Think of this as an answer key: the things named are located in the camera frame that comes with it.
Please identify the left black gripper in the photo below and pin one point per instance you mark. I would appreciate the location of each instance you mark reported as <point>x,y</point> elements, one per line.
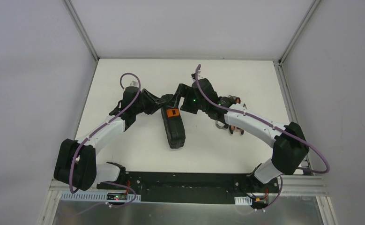
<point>152,103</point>

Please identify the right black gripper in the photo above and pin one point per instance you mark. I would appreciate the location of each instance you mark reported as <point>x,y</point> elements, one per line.
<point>185,97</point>

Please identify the black plastic tool case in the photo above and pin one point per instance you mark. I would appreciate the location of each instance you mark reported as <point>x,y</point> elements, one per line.
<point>173,123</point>

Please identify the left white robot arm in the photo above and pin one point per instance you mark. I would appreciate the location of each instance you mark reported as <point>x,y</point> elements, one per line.
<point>77,159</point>

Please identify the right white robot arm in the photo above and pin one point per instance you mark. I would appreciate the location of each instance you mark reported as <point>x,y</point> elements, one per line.
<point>287,141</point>

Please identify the silver measuring tape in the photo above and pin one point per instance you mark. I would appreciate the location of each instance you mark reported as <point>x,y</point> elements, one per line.
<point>221,125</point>

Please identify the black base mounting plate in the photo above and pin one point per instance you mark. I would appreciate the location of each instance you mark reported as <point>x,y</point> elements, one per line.
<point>202,188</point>

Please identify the orange handled pliers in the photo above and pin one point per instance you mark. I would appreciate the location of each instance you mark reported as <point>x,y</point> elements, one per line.
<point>233,128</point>

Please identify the left white cable duct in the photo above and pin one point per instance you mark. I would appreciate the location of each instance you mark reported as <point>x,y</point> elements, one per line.
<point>111,197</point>

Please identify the white cable duct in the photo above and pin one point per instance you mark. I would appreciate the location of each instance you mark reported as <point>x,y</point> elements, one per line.
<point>111,197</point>
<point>244,200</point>

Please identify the right white cable duct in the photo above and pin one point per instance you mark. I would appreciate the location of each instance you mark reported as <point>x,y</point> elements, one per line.
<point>244,200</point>

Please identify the aluminium frame rail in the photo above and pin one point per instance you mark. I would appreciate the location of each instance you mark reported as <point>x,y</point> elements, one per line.
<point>293,185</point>

